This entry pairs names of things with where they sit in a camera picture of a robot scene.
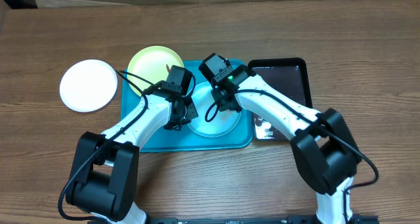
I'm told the light blue plate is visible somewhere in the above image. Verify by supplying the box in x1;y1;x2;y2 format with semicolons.
188;82;241;137

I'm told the yellow plate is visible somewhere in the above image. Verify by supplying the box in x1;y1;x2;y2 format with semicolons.
127;46;184;91

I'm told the white pink-rimmed plate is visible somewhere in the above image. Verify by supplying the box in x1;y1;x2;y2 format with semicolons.
59;59;118;112

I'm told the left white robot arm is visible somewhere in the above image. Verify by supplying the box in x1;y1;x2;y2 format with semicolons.
58;80;197;223

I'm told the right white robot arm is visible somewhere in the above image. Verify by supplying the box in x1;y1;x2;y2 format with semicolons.
205;65;363;223

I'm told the black rectangular tray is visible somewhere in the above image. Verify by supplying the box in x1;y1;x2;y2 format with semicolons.
248;57;312;141

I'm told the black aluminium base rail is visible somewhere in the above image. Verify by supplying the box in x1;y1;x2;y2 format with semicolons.
144;215;380;224

